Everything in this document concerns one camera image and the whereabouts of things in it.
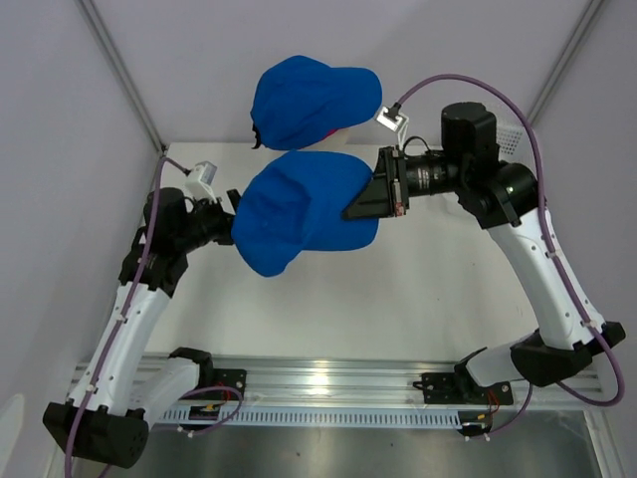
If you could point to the aluminium extrusion rail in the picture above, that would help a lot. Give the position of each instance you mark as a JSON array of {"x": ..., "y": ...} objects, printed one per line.
[{"x": 359, "y": 383}]

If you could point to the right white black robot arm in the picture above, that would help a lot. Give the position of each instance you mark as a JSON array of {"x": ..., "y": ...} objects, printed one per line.
[{"x": 503, "y": 198}]

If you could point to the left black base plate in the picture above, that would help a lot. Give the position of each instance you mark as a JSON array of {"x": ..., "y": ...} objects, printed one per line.
[{"x": 229, "y": 377}]

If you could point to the cream mannequin head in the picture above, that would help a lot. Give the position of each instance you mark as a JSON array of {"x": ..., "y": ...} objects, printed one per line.
[{"x": 336, "y": 142}]

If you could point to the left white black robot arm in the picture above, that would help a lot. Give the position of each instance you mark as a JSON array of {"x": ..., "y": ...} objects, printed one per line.
[{"x": 107, "y": 417}]

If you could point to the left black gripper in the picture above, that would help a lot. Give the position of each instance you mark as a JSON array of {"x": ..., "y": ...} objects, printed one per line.
[{"x": 225, "y": 219}]

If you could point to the left corner aluminium profile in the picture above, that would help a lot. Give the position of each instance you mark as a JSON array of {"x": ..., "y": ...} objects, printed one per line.
[{"x": 114, "y": 60}]

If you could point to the right corner aluminium profile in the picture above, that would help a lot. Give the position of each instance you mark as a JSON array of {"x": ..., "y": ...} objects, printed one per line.
[{"x": 568, "y": 52}]

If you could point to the white perforated plastic basket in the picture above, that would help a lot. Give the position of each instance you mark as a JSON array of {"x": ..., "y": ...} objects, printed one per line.
[{"x": 510, "y": 132}]

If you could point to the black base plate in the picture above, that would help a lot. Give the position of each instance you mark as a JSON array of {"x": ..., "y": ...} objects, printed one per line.
[
  {"x": 451, "y": 388},
  {"x": 229, "y": 377}
]

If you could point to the white slotted cable duct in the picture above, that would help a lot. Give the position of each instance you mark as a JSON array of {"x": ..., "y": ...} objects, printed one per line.
[{"x": 255, "y": 415}]

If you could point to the corner aluminium profile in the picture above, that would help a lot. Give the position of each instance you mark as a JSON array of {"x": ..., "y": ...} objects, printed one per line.
[
  {"x": 114, "y": 60},
  {"x": 568, "y": 52}
]

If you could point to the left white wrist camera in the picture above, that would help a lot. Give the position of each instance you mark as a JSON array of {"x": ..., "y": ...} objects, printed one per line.
[{"x": 199, "y": 181}]

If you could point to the blue baseball cap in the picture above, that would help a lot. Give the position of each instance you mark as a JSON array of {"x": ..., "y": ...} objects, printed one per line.
[
  {"x": 294, "y": 205},
  {"x": 299, "y": 100}
]

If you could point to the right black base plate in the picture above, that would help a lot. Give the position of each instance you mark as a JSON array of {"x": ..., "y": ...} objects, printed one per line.
[{"x": 451, "y": 388}]

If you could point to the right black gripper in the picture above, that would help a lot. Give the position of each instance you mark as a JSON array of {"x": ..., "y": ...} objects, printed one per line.
[{"x": 383, "y": 197}]

